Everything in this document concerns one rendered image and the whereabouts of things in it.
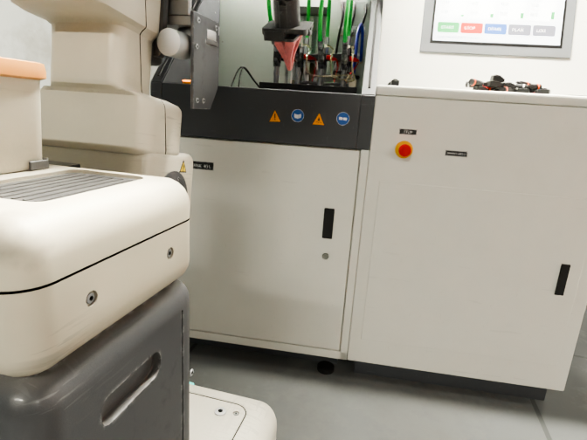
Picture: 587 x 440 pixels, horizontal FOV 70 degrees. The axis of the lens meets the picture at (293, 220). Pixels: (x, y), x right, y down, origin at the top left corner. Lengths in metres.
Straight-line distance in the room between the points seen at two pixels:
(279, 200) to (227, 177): 0.18
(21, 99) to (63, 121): 0.27
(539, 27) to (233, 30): 1.13
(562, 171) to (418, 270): 0.49
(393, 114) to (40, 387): 1.12
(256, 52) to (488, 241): 1.18
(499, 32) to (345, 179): 0.71
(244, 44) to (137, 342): 1.60
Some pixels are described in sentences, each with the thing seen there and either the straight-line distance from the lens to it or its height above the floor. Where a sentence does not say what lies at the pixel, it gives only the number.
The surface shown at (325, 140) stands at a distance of 1.31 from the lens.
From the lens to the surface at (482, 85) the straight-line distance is 1.45.
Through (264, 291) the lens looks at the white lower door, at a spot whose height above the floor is 0.29.
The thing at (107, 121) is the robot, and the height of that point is 0.86.
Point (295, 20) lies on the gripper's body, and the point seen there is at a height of 1.08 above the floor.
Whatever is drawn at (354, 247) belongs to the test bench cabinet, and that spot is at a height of 0.48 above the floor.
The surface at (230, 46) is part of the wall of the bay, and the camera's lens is 1.94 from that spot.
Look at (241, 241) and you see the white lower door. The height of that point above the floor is 0.46.
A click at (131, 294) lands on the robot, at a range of 0.43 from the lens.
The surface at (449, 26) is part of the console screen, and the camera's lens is 1.62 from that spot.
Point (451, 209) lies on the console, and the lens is 1.36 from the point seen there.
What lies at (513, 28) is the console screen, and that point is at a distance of 1.66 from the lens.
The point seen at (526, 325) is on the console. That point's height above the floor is 0.29.
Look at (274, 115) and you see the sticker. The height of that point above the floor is 0.87.
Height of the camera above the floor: 0.90
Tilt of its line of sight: 15 degrees down
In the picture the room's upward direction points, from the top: 4 degrees clockwise
